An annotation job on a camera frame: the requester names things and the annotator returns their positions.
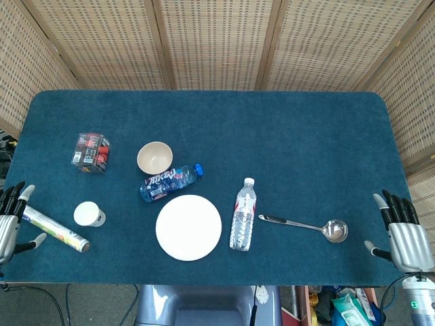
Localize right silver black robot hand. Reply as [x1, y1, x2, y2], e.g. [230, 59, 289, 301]
[364, 189, 435, 273]

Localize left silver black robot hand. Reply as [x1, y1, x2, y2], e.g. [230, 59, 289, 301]
[0, 181, 48, 266]

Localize white floral paper cup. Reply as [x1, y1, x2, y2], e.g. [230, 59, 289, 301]
[73, 201, 107, 228]

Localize small beige bowl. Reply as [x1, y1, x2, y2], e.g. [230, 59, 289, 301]
[137, 141, 174, 177]

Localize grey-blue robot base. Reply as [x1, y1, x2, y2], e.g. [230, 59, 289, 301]
[135, 284, 283, 326]

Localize white round plate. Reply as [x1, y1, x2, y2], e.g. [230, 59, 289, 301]
[155, 194, 223, 262]

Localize cling wrap roll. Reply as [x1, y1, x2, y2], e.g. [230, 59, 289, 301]
[22, 204, 91, 253]

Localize black equipment pile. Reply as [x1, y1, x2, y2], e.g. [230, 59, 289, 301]
[0, 130, 17, 181]

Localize green white wipes pack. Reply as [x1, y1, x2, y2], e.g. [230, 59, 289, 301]
[331, 293, 373, 326]

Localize clear box red items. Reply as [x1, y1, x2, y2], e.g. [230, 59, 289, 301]
[70, 132, 112, 175]

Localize bamboo screen panel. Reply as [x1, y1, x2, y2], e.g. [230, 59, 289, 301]
[152, 0, 283, 92]
[0, 0, 82, 137]
[20, 0, 176, 91]
[353, 6, 435, 283]
[258, 0, 435, 92]

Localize red storage crate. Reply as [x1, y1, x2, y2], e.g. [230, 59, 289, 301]
[281, 285, 387, 326]

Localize blue label drink bottle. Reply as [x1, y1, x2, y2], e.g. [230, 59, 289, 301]
[139, 163, 205, 204]

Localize clear water bottle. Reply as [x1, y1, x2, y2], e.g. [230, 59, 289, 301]
[228, 177, 258, 252]

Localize dark teal table mat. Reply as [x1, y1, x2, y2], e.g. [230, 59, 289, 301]
[0, 90, 429, 286]

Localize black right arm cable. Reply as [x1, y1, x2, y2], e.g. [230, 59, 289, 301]
[379, 274, 408, 322]

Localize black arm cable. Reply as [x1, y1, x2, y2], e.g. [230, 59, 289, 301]
[379, 274, 408, 322]
[0, 283, 65, 326]

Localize steel ladle black handle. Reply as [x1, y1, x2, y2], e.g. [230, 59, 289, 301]
[258, 214, 349, 244]

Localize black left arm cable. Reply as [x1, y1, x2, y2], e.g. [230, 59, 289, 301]
[0, 283, 65, 326]

